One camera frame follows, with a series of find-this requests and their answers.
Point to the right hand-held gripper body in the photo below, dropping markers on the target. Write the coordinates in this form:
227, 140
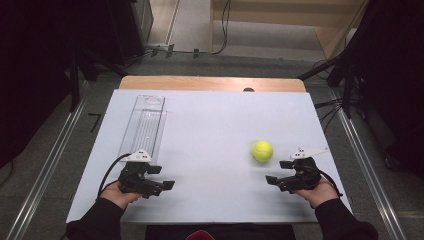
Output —
305, 178

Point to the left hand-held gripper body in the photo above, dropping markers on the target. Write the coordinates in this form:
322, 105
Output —
133, 178

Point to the yellow tennis ball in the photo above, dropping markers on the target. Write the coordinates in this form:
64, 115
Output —
262, 151

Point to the clear plastic container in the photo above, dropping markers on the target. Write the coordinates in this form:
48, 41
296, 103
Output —
145, 126

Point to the person's right hand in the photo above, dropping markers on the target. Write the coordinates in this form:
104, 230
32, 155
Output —
318, 195

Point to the person's left hand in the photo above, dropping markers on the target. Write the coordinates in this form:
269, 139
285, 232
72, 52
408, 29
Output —
116, 196

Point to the red cloth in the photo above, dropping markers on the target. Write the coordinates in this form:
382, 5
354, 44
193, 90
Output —
200, 235

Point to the white board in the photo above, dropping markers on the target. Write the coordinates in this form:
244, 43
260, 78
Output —
216, 133

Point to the wooden table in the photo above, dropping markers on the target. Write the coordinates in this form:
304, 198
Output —
200, 83

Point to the black stand leg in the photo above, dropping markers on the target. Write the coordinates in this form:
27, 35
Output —
320, 68
74, 83

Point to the black curtain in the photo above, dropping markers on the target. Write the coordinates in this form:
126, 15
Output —
33, 66
393, 83

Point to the dark cabinet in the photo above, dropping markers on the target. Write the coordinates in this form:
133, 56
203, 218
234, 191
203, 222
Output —
130, 30

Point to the light wooden shelf unit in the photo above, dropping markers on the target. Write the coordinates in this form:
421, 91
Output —
286, 16

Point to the metal floor rail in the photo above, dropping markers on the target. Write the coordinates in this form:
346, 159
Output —
366, 166
46, 171

